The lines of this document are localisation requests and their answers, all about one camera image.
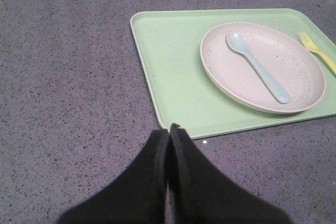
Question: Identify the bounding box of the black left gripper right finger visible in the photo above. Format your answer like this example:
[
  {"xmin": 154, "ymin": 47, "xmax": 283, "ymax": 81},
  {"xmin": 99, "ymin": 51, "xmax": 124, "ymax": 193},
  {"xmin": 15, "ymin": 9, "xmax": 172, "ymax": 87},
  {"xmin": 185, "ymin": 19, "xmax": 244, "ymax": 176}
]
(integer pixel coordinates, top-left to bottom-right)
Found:
[{"xmin": 169, "ymin": 123, "xmax": 267, "ymax": 224}]

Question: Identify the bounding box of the yellow plastic fork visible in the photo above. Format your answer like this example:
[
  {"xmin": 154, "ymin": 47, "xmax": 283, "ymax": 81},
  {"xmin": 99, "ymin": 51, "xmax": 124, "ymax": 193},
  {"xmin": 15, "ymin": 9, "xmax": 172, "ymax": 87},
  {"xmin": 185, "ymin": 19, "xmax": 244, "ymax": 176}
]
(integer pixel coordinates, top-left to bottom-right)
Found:
[{"xmin": 299, "ymin": 31, "xmax": 335, "ymax": 75}]

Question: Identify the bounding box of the light blue plastic spoon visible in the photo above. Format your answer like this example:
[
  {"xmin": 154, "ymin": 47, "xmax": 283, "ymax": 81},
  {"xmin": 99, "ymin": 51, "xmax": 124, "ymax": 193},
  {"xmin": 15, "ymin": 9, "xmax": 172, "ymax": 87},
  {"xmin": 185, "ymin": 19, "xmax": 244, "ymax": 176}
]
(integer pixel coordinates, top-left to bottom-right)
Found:
[{"xmin": 226, "ymin": 31, "xmax": 291, "ymax": 104}]

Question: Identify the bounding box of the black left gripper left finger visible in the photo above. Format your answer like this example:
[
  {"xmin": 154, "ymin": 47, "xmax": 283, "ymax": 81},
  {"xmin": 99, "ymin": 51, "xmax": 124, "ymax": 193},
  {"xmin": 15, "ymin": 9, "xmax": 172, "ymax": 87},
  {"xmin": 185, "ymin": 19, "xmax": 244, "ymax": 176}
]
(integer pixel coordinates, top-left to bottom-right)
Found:
[{"xmin": 57, "ymin": 130, "xmax": 169, "ymax": 223}]

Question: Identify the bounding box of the white speckled round plate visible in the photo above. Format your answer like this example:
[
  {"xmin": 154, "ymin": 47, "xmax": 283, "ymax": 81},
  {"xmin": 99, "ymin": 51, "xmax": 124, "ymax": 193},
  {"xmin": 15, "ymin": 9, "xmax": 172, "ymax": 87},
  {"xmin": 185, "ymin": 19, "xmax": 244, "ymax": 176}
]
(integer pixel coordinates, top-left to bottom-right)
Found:
[{"xmin": 200, "ymin": 22, "xmax": 327, "ymax": 114}]

